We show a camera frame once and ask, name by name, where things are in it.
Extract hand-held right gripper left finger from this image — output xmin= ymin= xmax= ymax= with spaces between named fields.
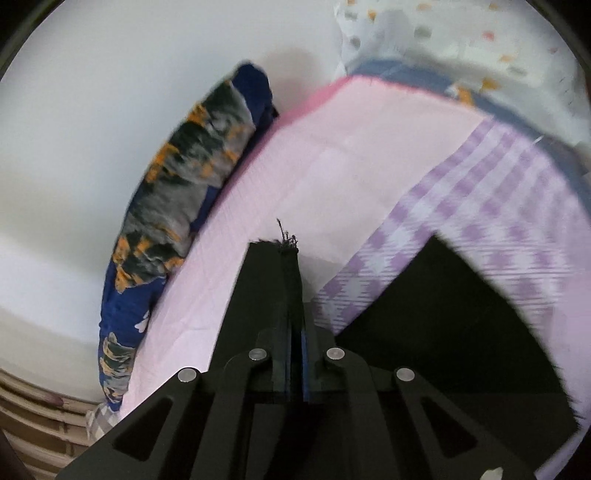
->
xmin=58 ymin=323 xmax=297 ymax=480

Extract beige rattan headboard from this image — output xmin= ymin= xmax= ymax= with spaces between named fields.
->
xmin=0 ymin=368 xmax=100 ymax=480

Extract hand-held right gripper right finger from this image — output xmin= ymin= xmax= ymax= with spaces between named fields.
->
xmin=300 ymin=323 xmax=537 ymax=480

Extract pink purple checked bed sheet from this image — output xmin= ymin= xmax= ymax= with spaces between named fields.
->
xmin=115 ymin=74 xmax=591 ymax=480

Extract grey-blue under sheet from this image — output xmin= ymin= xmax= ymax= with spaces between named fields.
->
xmin=355 ymin=59 xmax=591 ymax=222

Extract plaid pillow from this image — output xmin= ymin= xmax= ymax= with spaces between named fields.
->
xmin=85 ymin=401 xmax=123 ymax=441

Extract black pants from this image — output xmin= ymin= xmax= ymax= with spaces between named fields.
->
xmin=208 ymin=217 xmax=580 ymax=444

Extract blue orange patterned bolster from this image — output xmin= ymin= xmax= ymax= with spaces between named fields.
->
xmin=95 ymin=60 xmax=280 ymax=414

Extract white spotted cloth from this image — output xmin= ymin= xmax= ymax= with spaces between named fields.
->
xmin=332 ymin=0 xmax=591 ymax=153

